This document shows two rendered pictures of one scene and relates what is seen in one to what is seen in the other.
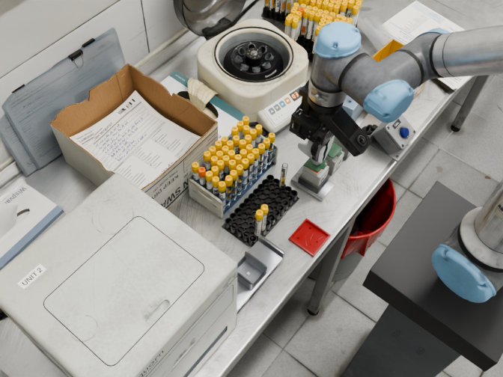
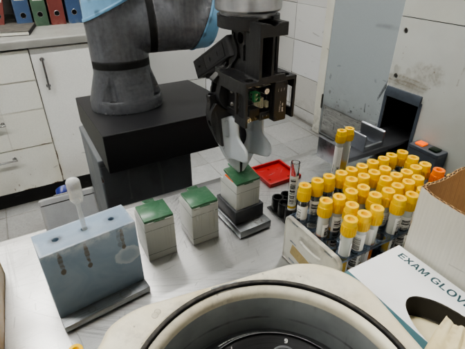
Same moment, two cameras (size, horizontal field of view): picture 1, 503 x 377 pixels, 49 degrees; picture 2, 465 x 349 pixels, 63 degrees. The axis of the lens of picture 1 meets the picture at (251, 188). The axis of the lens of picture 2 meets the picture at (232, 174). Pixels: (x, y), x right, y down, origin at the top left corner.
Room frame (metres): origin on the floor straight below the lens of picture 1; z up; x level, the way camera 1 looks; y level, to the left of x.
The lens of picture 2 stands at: (1.16, 0.04, 1.24)
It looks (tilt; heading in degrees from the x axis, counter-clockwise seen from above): 31 degrees down; 205
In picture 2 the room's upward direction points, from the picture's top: straight up
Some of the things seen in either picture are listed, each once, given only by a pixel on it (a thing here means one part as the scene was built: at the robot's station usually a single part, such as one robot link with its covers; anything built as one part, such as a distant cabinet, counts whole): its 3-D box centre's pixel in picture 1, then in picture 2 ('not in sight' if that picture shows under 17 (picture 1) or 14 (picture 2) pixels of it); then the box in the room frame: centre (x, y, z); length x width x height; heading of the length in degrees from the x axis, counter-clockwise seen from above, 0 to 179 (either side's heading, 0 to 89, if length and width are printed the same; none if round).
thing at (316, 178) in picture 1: (314, 173); (239, 193); (0.73, -0.14, 0.92); 0.05 x 0.04 x 0.06; 56
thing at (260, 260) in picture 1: (241, 280); (370, 138); (0.46, 0.01, 0.92); 0.21 x 0.07 x 0.05; 145
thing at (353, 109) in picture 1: (351, 108); (93, 262); (0.94, -0.24, 0.92); 0.10 x 0.07 x 0.10; 151
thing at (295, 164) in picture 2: (283, 178); (293, 192); (0.71, -0.07, 0.93); 0.01 x 0.01 x 0.10
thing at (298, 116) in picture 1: (318, 114); (250, 68); (0.75, -0.13, 1.11); 0.09 x 0.08 x 0.12; 56
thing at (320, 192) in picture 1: (313, 180); (239, 208); (0.73, -0.14, 0.89); 0.09 x 0.05 x 0.04; 57
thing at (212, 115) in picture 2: not in sight; (224, 112); (0.75, -0.16, 1.05); 0.05 x 0.02 x 0.09; 146
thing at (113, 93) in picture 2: not in sight; (124, 81); (0.55, -0.50, 0.99); 0.15 x 0.15 x 0.10
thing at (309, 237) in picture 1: (309, 237); (275, 172); (0.59, -0.14, 0.88); 0.07 x 0.07 x 0.01; 55
